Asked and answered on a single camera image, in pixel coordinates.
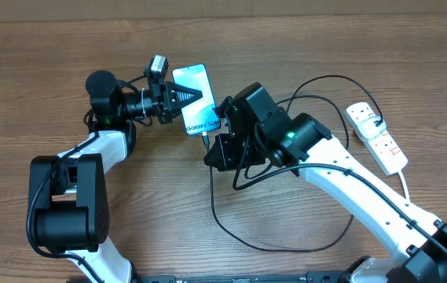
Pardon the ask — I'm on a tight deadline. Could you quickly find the blue Galaxy smartphone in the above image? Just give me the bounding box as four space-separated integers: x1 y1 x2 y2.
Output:
172 64 221 136

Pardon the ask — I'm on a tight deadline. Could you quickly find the black USB charging cable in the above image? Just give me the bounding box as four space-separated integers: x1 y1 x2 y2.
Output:
201 74 385 253

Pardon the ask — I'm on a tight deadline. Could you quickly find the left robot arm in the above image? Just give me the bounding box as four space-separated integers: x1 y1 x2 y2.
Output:
26 70 203 282

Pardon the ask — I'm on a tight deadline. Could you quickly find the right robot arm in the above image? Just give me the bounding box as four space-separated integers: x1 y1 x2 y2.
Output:
204 83 447 282

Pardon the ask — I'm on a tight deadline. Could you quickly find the white USB charger plug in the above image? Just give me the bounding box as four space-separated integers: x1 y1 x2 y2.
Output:
355 116 387 142

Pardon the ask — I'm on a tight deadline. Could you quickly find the white power strip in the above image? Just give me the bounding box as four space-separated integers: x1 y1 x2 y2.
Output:
345 102 408 176

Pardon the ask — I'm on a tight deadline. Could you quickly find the brown cardboard backboard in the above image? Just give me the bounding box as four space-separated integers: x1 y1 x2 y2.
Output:
0 0 447 23

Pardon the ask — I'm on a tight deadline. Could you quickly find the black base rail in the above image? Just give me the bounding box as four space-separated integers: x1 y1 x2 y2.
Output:
131 270 350 283

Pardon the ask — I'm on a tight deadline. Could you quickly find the white power strip cord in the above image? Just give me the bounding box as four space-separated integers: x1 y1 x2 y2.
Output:
398 171 412 204

